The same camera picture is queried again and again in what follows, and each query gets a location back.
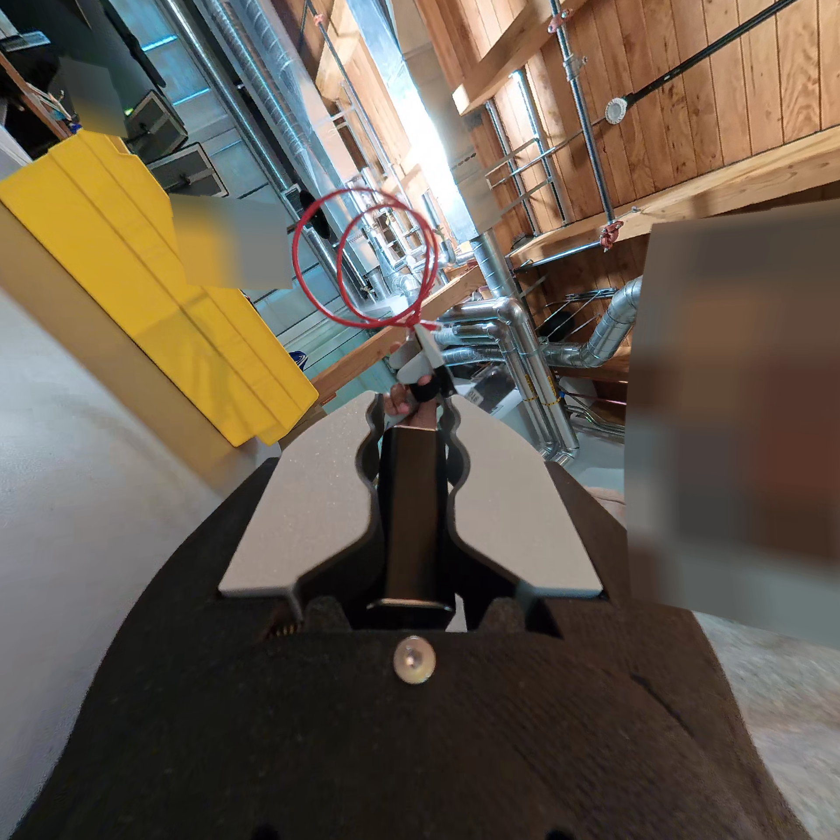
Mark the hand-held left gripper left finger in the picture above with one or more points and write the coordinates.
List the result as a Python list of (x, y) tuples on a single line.
[(308, 518)]

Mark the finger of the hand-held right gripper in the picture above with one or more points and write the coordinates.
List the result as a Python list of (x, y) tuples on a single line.
[(430, 351)]

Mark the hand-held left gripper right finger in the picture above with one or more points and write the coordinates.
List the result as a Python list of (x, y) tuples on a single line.
[(518, 518)]

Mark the black ethernet adapter box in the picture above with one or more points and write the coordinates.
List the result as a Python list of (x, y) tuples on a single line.
[(410, 512)]

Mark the yellow storage bin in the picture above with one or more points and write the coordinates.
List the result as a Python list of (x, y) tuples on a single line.
[(98, 229)]

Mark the person's right hand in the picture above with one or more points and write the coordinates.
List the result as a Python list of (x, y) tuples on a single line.
[(407, 413)]

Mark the wooden beam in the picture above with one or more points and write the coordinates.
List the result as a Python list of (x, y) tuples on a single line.
[(354, 358)]

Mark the silver ventilation pipes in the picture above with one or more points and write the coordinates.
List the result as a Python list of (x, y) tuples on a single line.
[(518, 341)]

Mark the person's grey zip sweatshirt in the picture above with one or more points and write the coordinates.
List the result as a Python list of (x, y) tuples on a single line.
[(787, 722)]

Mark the spiral silver duct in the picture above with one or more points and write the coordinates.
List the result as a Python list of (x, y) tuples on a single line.
[(262, 98)]

